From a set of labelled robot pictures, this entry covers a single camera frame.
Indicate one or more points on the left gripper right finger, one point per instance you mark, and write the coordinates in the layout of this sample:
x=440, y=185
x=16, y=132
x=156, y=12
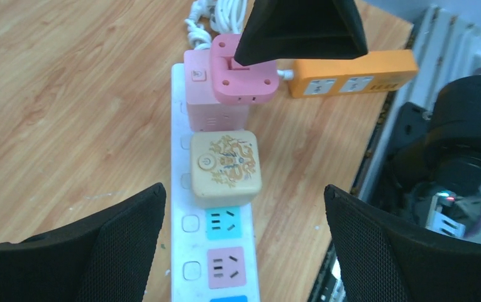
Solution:
x=385, y=258

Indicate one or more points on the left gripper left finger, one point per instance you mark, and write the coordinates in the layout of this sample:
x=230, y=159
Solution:
x=106, y=256

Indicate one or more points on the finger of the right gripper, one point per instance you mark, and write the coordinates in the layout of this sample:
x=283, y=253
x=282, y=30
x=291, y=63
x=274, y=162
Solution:
x=302, y=29

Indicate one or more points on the white long power strip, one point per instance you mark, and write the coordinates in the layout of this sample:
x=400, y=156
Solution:
x=213, y=254

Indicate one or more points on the light pink cube plug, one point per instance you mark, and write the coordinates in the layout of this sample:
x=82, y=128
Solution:
x=205, y=112

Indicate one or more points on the beige cube plug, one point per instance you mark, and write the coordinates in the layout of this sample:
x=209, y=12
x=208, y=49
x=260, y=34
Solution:
x=225, y=168

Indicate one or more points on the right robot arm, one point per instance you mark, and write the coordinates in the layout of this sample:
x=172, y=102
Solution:
x=429, y=146

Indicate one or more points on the orange power strip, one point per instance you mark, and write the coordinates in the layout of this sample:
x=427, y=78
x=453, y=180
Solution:
x=348, y=77

